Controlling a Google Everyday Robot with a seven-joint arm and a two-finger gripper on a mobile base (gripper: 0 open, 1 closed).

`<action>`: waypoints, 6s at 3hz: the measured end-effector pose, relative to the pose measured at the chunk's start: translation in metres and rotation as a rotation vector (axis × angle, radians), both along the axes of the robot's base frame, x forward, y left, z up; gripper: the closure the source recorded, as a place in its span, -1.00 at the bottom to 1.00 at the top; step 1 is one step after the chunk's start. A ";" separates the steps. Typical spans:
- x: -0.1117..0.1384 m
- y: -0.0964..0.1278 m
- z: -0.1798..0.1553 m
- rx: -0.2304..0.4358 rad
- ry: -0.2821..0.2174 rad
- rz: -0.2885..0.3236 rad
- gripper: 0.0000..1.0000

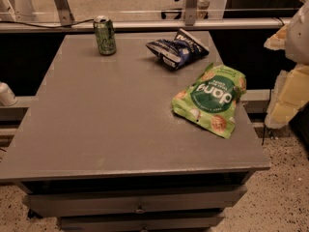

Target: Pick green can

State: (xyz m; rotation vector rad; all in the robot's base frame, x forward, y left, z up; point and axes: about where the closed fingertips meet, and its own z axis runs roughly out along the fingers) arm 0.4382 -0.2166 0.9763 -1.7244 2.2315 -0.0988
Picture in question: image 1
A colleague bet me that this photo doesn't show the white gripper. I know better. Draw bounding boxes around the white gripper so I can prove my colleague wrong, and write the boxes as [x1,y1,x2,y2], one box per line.
[264,1,309,129]

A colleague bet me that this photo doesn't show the green soda can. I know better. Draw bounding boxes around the green soda can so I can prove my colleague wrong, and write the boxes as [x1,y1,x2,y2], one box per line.
[93,15,117,55]

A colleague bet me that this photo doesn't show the green dang snack bag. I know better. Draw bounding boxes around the green dang snack bag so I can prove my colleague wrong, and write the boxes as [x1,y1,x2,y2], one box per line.
[171,64,246,139]

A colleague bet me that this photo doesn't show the blue chip bag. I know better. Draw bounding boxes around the blue chip bag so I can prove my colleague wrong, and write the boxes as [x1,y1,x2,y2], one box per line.
[146,29,210,71]

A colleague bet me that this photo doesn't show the upper grey drawer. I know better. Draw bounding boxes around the upper grey drawer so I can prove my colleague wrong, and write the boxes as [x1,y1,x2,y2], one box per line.
[23,185,247,218]

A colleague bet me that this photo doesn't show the grey drawer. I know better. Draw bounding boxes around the grey drawer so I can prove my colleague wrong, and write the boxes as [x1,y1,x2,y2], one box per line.
[59,212,224,232]
[23,185,247,218]

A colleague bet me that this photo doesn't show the lower grey drawer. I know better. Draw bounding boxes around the lower grey drawer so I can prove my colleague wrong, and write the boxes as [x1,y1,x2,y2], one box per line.
[59,212,224,232]

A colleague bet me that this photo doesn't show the grey drawer cabinet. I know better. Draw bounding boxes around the grey drawer cabinet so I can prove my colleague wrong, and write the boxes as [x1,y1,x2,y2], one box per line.
[0,31,271,232]

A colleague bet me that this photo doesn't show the white cylinder at left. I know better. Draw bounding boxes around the white cylinder at left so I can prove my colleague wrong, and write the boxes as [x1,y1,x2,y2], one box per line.
[0,82,17,106]

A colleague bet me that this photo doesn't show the metal bracket centre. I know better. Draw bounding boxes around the metal bracket centre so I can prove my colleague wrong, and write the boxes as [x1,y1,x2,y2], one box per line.
[184,0,198,26]

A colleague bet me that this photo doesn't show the metal bracket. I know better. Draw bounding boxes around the metal bracket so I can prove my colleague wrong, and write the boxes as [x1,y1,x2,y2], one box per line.
[184,0,198,26]
[54,0,74,26]

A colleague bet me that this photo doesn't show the metal bracket left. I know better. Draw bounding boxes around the metal bracket left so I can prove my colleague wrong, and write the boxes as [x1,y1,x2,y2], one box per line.
[54,0,74,26]

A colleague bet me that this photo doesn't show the metal rail frame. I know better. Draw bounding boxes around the metal rail frame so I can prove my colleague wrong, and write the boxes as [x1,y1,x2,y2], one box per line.
[0,13,291,33]

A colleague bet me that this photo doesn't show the black cable on rail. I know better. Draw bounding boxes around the black cable on rail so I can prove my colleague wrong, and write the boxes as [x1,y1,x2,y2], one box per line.
[0,18,95,29]

